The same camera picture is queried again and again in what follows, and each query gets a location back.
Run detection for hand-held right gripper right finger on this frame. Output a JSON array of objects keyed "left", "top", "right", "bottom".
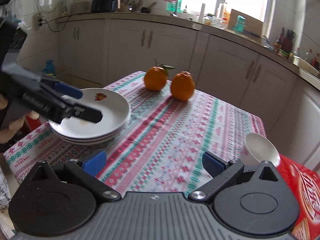
[{"left": 188, "top": 151, "right": 279, "bottom": 202}]

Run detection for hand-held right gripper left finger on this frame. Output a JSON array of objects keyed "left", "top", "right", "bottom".
[{"left": 31, "top": 149, "right": 122, "bottom": 202}]

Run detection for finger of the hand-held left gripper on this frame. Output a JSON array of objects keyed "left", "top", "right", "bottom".
[
  {"left": 42, "top": 76, "right": 84, "bottom": 100},
  {"left": 63, "top": 97, "right": 104, "bottom": 124}
]

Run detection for white ceramic bowl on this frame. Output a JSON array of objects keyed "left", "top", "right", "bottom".
[{"left": 240, "top": 133, "right": 281, "bottom": 167}]

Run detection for person's left hand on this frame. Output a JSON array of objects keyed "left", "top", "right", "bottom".
[{"left": 0, "top": 112, "right": 40, "bottom": 144}]

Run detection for blue plastic bottle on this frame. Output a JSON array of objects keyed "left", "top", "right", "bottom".
[{"left": 42, "top": 60, "right": 57, "bottom": 78}]

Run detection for patterned tablecloth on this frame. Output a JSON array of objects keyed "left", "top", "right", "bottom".
[{"left": 4, "top": 70, "right": 266, "bottom": 197}]

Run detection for orange with green leaf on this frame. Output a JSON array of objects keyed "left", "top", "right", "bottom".
[{"left": 144, "top": 64, "right": 176, "bottom": 92}]

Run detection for white electric kettle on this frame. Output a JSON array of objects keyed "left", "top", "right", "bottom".
[{"left": 61, "top": 0, "right": 73, "bottom": 16}]

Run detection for bumpy orange without leaf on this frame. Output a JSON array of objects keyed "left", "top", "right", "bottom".
[{"left": 170, "top": 71, "right": 195, "bottom": 102}]

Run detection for white woven sack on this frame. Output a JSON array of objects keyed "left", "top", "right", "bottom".
[{"left": 0, "top": 169, "right": 12, "bottom": 207}]

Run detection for red gift box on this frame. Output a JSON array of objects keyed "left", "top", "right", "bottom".
[{"left": 274, "top": 154, "right": 320, "bottom": 240}]

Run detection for utensil holder with utensils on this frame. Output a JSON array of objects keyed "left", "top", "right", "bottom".
[{"left": 120, "top": 0, "right": 143, "bottom": 12}]

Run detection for white kitchen cabinets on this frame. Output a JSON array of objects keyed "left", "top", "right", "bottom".
[{"left": 57, "top": 17, "right": 320, "bottom": 173}]

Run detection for small black pot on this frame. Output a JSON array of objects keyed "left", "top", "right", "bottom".
[{"left": 141, "top": 2, "right": 157, "bottom": 13}]

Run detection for green bottle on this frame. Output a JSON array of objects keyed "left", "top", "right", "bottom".
[{"left": 167, "top": 0, "right": 182, "bottom": 13}]

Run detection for dark sauce bottle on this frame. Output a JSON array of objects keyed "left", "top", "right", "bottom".
[{"left": 273, "top": 34, "right": 282, "bottom": 53}]

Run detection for glass pitcher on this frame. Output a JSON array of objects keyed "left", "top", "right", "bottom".
[{"left": 215, "top": 16, "right": 228, "bottom": 30}]

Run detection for glass jar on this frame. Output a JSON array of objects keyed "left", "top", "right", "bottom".
[{"left": 204, "top": 15, "right": 217, "bottom": 27}]

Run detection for teal water bottle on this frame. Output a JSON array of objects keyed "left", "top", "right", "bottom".
[{"left": 234, "top": 15, "right": 247, "bottom": 33}]

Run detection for black knife block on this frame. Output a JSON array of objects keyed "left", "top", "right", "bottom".
[{"left": 281, "top": 27, "right": 296, "bottom": 52}]

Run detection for brown cardboard sheet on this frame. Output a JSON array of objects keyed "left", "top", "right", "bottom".
[{"left": 230, "top": 9, "right": 264, "bottom": 37}]

